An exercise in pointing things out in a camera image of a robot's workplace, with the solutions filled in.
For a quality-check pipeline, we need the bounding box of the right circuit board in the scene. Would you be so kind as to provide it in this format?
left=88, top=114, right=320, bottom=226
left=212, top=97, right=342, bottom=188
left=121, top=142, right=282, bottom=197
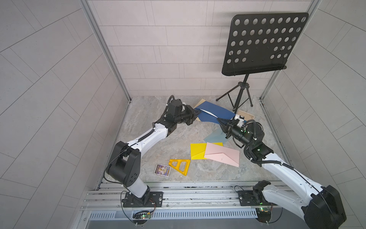
left=255, top=207, right=272, bottom=224

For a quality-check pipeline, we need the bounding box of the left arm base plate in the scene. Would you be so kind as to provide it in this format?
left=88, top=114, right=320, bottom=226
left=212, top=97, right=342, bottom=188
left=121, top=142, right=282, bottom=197
left=122, top=191, right=164, bottom=208

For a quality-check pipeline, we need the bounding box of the kraft tan envelope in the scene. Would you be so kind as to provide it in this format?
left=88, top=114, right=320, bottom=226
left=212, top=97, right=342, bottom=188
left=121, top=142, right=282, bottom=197
left=194, top=99, right=206, bottom=108

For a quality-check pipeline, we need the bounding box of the yellow triangle ruler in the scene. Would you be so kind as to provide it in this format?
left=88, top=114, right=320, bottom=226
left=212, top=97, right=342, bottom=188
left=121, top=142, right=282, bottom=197
left=169, top=159, right=191, bottom=176

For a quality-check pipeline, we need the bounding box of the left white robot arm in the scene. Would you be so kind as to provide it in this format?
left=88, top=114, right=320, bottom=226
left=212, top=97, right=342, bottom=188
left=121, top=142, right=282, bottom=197
left=104, top=99, right=201, bottom=200

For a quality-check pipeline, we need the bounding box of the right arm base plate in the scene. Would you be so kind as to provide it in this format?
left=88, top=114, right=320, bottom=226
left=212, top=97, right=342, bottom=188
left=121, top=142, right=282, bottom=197
left=236, top=190, right=271, bottom=207

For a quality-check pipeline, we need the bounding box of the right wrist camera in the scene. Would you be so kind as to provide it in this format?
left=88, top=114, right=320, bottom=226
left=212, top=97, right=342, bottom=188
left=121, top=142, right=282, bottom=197
left=233, top=114, right=247, bottom=127

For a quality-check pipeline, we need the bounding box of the colourful picture card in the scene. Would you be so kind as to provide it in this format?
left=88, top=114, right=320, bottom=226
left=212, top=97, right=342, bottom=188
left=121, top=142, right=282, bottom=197
left=154, top=164, right=171, bottom=177

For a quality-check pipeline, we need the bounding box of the black perforated music stand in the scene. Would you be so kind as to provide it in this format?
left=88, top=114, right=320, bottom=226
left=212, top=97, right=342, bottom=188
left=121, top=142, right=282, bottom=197
left=222, top=12, right=309, bottom=112

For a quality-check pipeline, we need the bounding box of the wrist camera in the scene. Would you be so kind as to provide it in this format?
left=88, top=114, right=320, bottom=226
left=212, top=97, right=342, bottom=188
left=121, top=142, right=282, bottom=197
left=233, top=114, right=247, bottom=127
left=166, top=99, right=185, bottom=116

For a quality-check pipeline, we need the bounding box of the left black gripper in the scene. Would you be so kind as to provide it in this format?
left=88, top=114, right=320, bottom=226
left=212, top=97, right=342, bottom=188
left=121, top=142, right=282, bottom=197
left=172, top=105, right=200, bottom=126

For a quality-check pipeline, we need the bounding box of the navy blue envelope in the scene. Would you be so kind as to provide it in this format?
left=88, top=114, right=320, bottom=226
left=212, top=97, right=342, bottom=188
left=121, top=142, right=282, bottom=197
left=195, top=101, right=236, bottom=124

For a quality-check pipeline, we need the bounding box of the circuit board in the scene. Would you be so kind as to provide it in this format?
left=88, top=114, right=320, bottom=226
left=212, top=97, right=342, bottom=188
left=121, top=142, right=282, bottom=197
left=255, top=207, right=272, bottom=224
left=132, top=210, right=153, bottom=220

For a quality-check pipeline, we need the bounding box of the yellow envelope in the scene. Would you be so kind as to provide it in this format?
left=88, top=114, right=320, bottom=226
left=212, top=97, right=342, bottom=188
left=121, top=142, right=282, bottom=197
left=191, top=143, right=224, bottom=160

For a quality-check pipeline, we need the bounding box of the left circuit board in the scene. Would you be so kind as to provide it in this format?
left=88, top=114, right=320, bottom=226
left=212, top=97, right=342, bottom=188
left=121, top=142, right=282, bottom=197
left=132, top=210, right=153, bottom=220

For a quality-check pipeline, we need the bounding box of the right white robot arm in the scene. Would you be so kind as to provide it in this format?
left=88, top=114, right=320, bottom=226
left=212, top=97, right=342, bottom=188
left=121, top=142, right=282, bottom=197
left=217, top=118, right=347, bottom=229

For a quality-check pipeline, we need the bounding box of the light teal envelope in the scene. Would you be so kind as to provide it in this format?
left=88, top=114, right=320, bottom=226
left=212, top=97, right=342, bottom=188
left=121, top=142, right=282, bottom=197
left=204, top=127, right=228, bottom=144

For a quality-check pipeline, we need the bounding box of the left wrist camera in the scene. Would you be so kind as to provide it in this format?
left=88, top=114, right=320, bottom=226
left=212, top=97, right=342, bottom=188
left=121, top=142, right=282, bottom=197
left=166, top=99, right=185, bottom=116

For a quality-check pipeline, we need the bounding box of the aluminium rail frame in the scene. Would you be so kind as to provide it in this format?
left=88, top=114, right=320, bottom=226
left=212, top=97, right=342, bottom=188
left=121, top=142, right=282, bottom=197
left=79, top=179, right=319, bottom=212

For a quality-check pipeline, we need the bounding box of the pink envelope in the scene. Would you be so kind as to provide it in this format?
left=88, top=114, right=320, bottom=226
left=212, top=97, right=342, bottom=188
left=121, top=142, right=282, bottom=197
left=205, top=143, right=240, bottom=167

